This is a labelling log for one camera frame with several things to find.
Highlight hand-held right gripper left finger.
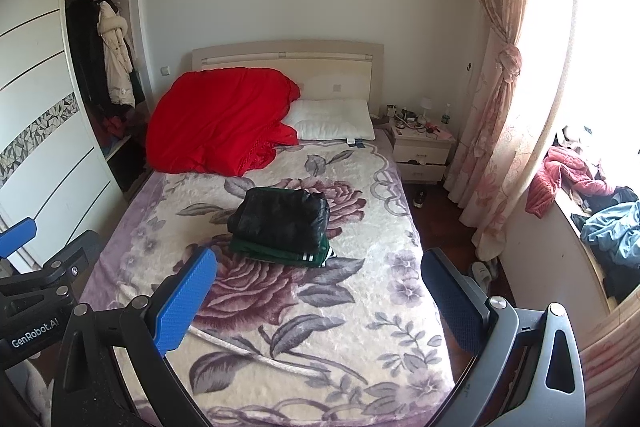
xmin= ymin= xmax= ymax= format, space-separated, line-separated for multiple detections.
xmin=51 ymin=247 xmax=218 ymax=427

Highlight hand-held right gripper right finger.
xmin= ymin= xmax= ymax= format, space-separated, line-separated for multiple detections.
xmin=421 ymin=248 xmax=586 ymax=427

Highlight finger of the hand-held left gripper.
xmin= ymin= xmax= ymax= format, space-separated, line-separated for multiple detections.
xmin=0 ymin=218 xmax=38 ymax=259
xmin=42 ymin=229 xmax=103 ymax=293

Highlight black leather jacket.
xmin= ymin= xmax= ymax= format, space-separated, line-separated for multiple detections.
xmin=227 ymin=187 xmax=331 ymax=255

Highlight dark hanging clothes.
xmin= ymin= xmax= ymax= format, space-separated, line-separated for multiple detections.
xmin=66 ymin=0 xmax=108 ymax=118

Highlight beige fuzzy item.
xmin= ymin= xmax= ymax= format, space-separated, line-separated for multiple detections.
xmin=20 ymin=357 xmax=55 ymax=427

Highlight floral plush blanket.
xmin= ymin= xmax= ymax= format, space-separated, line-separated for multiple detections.
xmin=80 ymin=142 xmax=457 ymax=427

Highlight green garment with white stripes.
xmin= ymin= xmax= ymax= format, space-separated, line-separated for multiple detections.
xmin=229 ymin=232 xmax=336 ymax=269

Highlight dark red garment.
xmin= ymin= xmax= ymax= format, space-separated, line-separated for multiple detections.
xmin=100 ymin=114 xmax=128 ymax=140

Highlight cream nightstand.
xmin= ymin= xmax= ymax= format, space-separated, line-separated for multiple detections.
xmin=389 ymin=122 xmax=457 ymax=184

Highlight pink plush garment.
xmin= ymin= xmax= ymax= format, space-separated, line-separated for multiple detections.
xmin=525 ymin=146 xmax=616 ymax=220

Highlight light blue garment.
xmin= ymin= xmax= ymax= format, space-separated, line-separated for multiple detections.
xmin=580 ymin=202 xmax=640 ymax=270

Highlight red quilt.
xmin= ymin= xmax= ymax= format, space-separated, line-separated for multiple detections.
xmin=145 ymin=68 xmax=302 ymax=178

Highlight white wardrobe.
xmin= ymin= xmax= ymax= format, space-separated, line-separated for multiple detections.
xmin=0 ymin=0 xmax=151 ymax=278

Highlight pile of small nightstand items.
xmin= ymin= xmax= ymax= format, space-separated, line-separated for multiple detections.
xmin=385 ymin=104 xmax=442 ymax=138

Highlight cream hanging coat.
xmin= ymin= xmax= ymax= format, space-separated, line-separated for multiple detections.
xmin=97 ymin=1 xmax=136 ymax=108

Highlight black crumpled garment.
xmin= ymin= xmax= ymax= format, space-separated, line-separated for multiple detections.
xmin=570 ymin=187 xmax=640 ymax=228

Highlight beige crumpled garment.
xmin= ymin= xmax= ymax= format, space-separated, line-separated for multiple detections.
xmin=555 ymin=124 xmax=608 ymax=180

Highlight white pillow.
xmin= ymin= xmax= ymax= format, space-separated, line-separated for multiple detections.
xmin=282 ymin=99 xmax=376 ymax=142

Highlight cream wooden bed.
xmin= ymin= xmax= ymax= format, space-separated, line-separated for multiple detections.
xmin=80 ymin=41 xmax=458 ymax=427

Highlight pink floral curtain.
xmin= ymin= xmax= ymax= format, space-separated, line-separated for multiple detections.
xmin=445 ymin=0 xmax=583 ymax=263

